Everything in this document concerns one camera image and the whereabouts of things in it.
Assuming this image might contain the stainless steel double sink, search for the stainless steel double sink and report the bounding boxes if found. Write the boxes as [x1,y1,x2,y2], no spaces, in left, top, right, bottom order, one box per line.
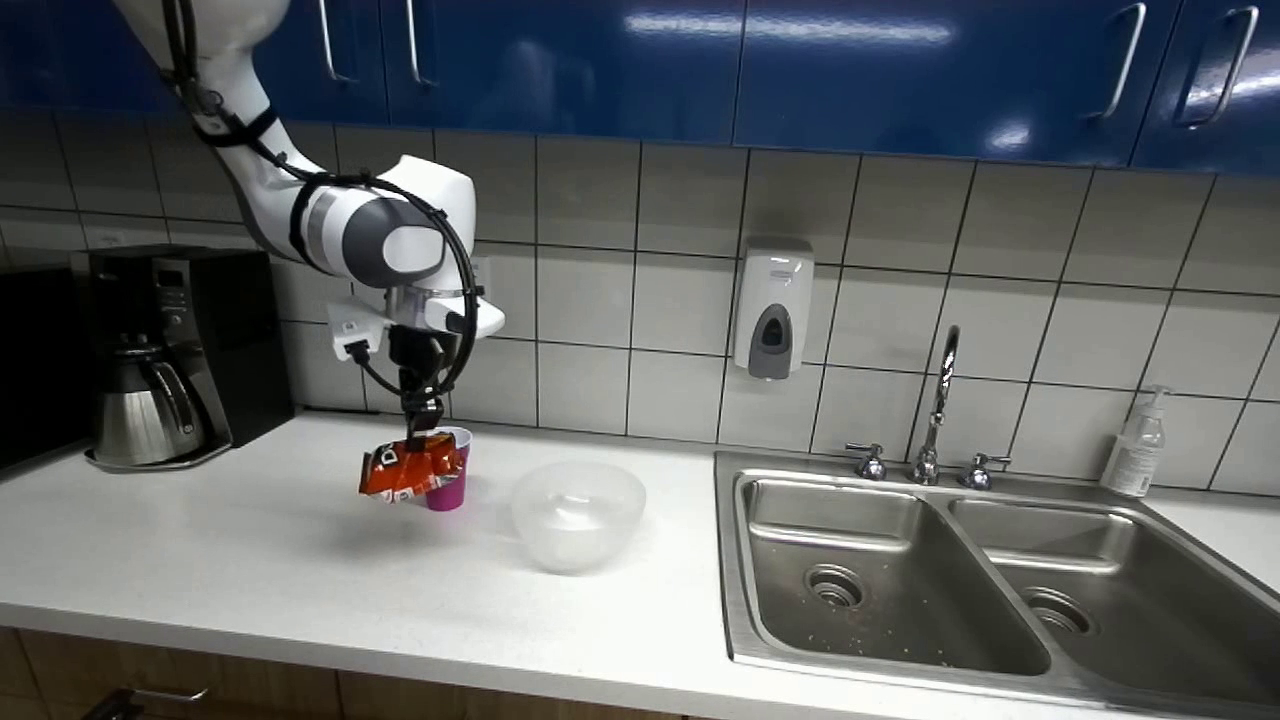
[712,452,1280,720]

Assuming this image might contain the silver upper cabinet handle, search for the silver upper cabinet handle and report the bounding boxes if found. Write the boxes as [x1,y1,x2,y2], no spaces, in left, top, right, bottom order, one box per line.
[1175,0,1263,135]
[1101,0,1151,130]
[399,0,441,93]
[312,0,357,88]

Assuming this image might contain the chrome faucet knob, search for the chrome faucet knob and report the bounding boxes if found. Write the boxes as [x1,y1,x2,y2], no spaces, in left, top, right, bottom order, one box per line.
[964,450,1018,494]
[844,440,891,484]

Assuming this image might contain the orange chip packet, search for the orange chip packet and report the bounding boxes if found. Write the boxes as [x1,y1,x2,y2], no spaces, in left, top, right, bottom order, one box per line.
[353,432,475,510]

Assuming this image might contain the silver drawer handle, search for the silver drawer handle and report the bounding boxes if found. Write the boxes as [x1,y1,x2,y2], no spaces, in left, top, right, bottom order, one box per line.
[85,679,214,720]

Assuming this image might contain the clear soap pump bottle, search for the clear soap pump bottle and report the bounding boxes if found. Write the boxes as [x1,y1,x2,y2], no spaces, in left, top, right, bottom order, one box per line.
[1095,386,1171,503]

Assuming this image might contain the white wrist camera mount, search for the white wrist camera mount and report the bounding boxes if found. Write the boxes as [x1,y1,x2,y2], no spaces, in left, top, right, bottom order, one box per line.
[325,293,509,368]

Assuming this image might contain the black steel coffee maker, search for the black steel coffee maker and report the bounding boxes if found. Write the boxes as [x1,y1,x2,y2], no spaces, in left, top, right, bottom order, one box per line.
[81,246,299,477]

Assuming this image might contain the blue upper cabinets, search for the blue upper cabinets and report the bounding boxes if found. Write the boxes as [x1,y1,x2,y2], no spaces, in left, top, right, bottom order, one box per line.
[0,0,1280,180]

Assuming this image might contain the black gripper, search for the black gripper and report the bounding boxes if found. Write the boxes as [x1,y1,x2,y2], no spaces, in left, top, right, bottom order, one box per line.
[387,325,462,452]

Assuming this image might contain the clear plastic bowl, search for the clear plastic bowl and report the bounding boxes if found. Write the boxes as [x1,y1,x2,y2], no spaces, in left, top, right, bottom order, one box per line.
[509,457,652,580]

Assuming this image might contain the chrome faucet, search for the chrome faucet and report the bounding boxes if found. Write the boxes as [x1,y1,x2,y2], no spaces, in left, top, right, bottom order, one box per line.
[910,320,964,487]

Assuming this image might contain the stainless steel carafe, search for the stainless steel carafe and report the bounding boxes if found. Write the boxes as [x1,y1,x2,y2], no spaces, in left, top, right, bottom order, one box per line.
[89,346,214,474]

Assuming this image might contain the wooden lower cabinets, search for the wooden lower cabinets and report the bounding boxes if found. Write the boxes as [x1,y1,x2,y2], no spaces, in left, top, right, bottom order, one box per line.
[0,623,706,720]

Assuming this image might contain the black microwave oven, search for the black microwave oven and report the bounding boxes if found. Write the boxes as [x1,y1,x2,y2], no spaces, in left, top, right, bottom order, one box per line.
[0,261,100,481]

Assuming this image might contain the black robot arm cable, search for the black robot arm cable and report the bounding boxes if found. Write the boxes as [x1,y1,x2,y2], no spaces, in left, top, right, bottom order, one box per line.
[155,0,484,403]

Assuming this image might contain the purple plastic cup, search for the purple plastic cup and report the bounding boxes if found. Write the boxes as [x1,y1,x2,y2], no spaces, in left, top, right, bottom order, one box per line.
[419,423,475,517]

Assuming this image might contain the white wall soap dispenser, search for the white wall soap dispenser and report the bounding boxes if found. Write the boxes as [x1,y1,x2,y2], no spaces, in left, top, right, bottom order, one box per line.
[728,236,819,386]

